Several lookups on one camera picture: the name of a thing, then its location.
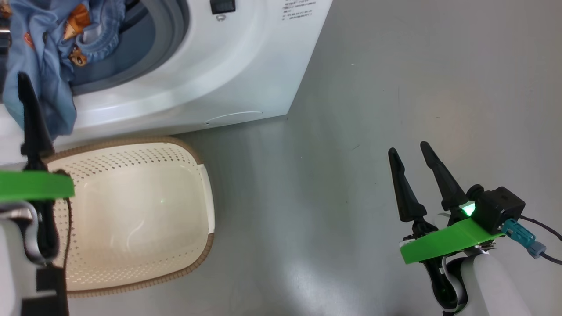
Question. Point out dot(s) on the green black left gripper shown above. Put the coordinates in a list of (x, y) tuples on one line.
[(35, 186)]

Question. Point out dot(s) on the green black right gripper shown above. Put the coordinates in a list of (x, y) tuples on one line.
[(448, 241)]

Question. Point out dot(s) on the blue cartoon print pajama trousers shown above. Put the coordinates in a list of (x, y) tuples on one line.
[(39, 57)]

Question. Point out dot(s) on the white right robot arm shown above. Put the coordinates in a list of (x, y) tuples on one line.
[(496, 289)]

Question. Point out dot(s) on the grey rubber door gasket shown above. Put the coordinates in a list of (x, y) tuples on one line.
[(145, 48)]

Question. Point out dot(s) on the white front-load washing machine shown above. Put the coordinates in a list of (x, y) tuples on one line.
[(228, 66)]

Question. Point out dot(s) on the cream perforated laundry basket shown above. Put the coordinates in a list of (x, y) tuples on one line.
[(131, 219)]

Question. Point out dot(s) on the round white filter cover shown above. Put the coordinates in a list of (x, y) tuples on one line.
[(235, 118)]

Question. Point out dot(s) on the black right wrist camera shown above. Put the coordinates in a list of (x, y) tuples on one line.
[(500, 208)]

